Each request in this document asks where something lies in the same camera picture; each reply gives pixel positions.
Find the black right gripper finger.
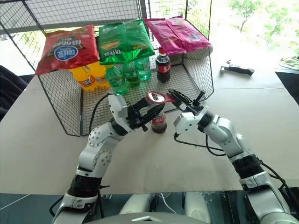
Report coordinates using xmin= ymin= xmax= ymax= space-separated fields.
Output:
xmin=167 ymin=89 xmax=194 ymax=105
xmin=173 ymin=95 xmax=189 ymax=110

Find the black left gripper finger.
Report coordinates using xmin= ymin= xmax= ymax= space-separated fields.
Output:
xmin=131 ymin=97 xmax=150 ymax=112
xmin=139 ymin=103 xmax=165 ymax=125

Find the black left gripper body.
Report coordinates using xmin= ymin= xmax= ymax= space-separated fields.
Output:
xmin=127 ymin=104 xmax=149 ymax=132

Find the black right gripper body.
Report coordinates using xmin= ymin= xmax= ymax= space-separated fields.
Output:
xmin=184 ymin=91 xmax=206 ymax=113

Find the glass cola bottle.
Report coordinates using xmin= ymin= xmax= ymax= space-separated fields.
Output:
xmin=150 ymin=102 xmax=168 ymax=135

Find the red bottle opener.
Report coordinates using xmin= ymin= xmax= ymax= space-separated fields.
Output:
xmin=146 ymin=91 xmax=177 ymax=104

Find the green plastic soda bottle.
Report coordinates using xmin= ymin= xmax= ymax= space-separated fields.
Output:
xmin=121 ymin=60 xmax=141 ymax=88
xmin=105 ymin=65 xmax=129 ymax=96
xmin=135 ymin=56 xmax=152 ymax=82

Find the plastic cola bottle red cap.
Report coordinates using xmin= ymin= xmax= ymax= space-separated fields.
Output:
xmin=155 ymin=47 xmax=172 ymax=84

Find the orange soda plastic bottle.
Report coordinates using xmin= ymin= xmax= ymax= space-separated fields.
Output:
xmin=69 ymin=65 xmax=97 ymax=92
xmin=90 ymin=62 xmax=111 ymax=89

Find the pink chip bag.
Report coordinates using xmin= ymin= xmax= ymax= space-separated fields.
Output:
xmin=144 ymin=16 xmax=213 ymax=56

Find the green chip bag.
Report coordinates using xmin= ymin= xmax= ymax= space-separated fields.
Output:
xmin=97 ymin=19 xmax=156 ymax=66

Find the white robot leg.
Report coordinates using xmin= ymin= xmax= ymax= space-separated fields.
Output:
xmin=184 ymin=192 xmax=212 ymax=224
xmin=118 ymin=193 xmax=154 ymax=215

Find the red chip bag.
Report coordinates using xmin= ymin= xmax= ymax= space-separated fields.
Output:
xmin=35 ymin=24 xmax=100 ymax=76

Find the black mat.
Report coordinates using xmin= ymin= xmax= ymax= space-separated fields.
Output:
xmin=275 ymin=71 xmax=299 ymax=106

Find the green white striped object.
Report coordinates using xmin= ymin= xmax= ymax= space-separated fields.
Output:
xmin=278 ymin=56 xmax=299 ymax=71

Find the grey robot torso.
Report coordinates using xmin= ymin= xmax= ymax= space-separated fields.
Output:
xmin=87 ymin=211 xmax=211 ymax=224

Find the dark fabric object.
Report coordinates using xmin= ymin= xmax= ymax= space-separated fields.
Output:
xmin=0 ymin=64 xmax=29 ymax=122

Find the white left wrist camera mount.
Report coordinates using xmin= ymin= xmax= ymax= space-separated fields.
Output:
xmin=107 ymin=94 xmax=129 ymax=132

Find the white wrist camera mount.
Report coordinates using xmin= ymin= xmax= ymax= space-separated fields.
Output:
xmin=173 ymin=105 xmax=210 ymax=136
xmin=107 ymin=94 xmax=129 ymax=132

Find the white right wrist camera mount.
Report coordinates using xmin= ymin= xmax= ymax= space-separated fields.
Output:
xmin=173 ymin=105 xmax=210 ymax=136

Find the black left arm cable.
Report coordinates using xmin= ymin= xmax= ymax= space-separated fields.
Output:
xmin=88 ymin=93 xmax=112 ymax=136

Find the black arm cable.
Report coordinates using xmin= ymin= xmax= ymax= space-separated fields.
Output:
xmin=88 ymin=93 xmax=112 ymax=136
xmin=173 ymin=132 xmax=227 ymax=156

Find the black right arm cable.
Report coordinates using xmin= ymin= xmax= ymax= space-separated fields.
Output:
xmin=173 ymin=132 xmax=227 ymax=156

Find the black handled hammer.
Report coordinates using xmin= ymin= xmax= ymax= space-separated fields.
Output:
xmin=219 ymin=59 xmax=255 ymax=76

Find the black wire mesh rack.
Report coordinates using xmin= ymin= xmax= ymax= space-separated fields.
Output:
xmin=0 ymin=0 xmax=215 ymax=137

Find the thin white cable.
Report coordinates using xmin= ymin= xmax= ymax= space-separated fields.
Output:
xmin=160 ymin=193 xmax=178 ymax=214

